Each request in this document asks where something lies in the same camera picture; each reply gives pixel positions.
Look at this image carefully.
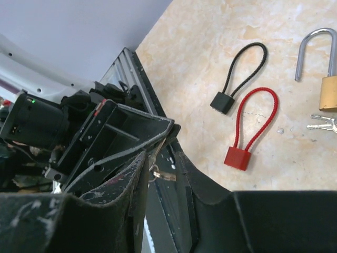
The black cable lock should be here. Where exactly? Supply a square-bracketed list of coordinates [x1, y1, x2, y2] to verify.
[210, 42, 269, 115]

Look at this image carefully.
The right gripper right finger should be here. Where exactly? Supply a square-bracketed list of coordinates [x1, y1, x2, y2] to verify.
[175, 152, 336, 252]

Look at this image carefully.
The silver key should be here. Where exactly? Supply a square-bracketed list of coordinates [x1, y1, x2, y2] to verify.
[306, 114, 337, 133]
[147, 137, 176, 183]

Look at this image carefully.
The red cable lock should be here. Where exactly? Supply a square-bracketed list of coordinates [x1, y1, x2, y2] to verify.
[224, 87, 280, 171]

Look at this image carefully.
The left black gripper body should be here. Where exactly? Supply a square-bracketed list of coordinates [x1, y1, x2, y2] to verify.
[44, 99, 117, 182]

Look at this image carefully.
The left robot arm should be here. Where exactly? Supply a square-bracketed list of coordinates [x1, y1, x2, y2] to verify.
[1, 36, 175, 193]

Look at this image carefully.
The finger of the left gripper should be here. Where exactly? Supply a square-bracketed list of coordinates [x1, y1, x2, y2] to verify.
[62, 104, 174, 195]

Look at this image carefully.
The brass padlock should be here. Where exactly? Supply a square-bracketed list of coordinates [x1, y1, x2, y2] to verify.
[294, 28, 337, 113]

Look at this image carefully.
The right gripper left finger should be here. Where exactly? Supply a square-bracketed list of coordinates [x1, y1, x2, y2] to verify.
[1, 152, 149, 252]

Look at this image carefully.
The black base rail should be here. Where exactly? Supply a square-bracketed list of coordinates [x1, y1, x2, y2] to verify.
[101, 47, 186, 252]

